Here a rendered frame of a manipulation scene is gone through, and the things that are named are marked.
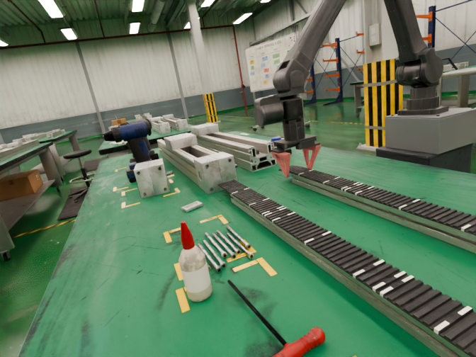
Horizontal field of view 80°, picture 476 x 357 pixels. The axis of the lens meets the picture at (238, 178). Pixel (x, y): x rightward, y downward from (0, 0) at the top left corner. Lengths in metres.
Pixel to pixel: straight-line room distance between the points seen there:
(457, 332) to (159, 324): 0.33
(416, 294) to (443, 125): 0.70
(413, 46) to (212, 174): 0.69
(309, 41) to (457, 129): 0.53
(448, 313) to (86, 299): 0.49
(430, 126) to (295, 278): 0.70
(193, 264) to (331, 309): 0.18
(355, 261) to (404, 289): 0.07
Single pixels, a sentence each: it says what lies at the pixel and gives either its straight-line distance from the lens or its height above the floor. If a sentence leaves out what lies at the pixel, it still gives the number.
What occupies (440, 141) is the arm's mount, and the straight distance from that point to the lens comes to 1.02.
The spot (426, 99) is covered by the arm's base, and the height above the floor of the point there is 0.93.
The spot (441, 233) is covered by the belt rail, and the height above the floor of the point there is 0.79.
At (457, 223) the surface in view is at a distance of 0.54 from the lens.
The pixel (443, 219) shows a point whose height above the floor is 0.81.
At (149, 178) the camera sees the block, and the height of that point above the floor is 0.84.
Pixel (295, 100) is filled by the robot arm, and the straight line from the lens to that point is 0.76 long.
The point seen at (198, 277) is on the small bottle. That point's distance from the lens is 0.42.
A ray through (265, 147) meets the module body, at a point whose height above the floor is 0.85.
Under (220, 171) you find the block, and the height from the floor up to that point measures 0.84.
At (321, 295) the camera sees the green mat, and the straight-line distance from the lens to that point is 0.42.
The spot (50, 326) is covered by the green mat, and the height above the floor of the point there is 0.78.
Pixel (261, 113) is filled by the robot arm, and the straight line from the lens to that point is 0.73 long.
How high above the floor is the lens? 1.05
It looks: 17 degrees down
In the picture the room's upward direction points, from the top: 10 degrees counter-clockwise
